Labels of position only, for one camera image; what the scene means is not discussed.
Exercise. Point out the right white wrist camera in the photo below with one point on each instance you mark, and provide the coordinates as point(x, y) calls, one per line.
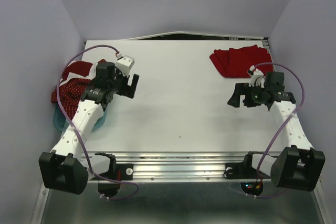
point(257, 78)

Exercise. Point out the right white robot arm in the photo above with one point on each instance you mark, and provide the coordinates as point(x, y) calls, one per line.
point(299, 165)

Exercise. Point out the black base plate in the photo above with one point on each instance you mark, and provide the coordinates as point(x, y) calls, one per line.
point(120, 172)
point(251, 185)

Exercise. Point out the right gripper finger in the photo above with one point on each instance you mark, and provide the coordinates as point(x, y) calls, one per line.
point(234, 101)
point(248, 102)

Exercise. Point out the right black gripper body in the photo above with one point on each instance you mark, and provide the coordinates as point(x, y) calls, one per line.
point(256, 93)

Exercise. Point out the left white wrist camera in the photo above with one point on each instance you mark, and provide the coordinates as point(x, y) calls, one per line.
point(124, 64)

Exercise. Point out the aluminium rail frame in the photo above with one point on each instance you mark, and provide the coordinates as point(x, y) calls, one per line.
point(178, 131)

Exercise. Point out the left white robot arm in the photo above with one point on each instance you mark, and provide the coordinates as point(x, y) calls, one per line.
point(68, 167)

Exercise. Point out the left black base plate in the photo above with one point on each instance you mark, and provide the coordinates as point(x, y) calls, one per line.
point(120, 172)

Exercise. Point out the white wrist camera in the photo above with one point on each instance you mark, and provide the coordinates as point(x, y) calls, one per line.
point(257, 78)
point(124, 64)

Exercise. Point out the folded plain red skirt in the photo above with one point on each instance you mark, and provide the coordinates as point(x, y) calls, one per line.
point(234, 63)

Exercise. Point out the teal plastic basket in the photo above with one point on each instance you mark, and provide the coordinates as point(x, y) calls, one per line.
point(61, 124)

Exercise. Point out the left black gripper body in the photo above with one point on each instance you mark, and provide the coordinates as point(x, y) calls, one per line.
point(116, 84)

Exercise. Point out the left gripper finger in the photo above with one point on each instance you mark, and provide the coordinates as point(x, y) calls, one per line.
point(134, 83)
point(124, 81)

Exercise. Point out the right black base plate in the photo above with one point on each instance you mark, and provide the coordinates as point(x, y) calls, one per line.
point(251, 185)

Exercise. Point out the red polka dot skirt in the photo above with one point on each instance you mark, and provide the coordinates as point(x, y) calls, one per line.
point(74, 81)

